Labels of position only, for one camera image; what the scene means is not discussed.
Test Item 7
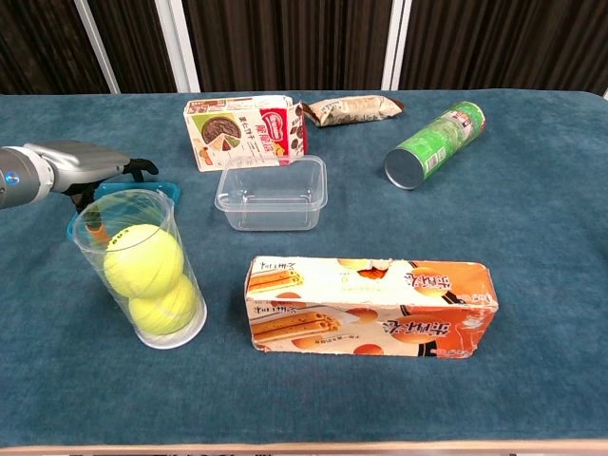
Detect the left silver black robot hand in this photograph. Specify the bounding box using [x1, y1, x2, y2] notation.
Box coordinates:
[26, 139, 160, 248]

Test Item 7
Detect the blue plastic lid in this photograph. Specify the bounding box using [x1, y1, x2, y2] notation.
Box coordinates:
[66, 180, 182, 243]

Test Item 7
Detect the red white snack carton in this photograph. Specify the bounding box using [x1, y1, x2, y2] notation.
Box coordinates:
[183, 93, 309, 173]

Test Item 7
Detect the clear plastic food container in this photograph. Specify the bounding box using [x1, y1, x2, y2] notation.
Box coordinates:
[214, 154, 328, 233]

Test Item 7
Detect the orange egg roll box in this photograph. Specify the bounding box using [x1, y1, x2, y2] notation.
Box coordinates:
[244, 256, 500, 359]

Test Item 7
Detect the clear tennis ball tube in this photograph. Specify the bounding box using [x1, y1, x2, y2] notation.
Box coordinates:
[70, 188, 208, 351]

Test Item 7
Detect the yellow tennis ball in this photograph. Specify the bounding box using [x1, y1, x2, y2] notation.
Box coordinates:
[103, 223, 184, 299]
[127, 275, 200, 336]

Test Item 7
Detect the dark pleated curtain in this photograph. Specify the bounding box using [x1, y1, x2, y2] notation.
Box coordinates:
[0, 0, 608, 96]

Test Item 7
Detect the brown beige snack bar wrapper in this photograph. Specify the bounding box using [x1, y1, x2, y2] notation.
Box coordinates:
[302, 94, 405, 128]

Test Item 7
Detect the green chips can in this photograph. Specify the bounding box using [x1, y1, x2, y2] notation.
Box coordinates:
[383, 100, 487, 191]

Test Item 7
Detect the blue velvet table cloth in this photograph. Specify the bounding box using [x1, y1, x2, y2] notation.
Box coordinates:
[0, 88, 608, 448]

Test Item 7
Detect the thin grey frame post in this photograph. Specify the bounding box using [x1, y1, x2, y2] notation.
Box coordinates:
[73, 0, 121, 94]

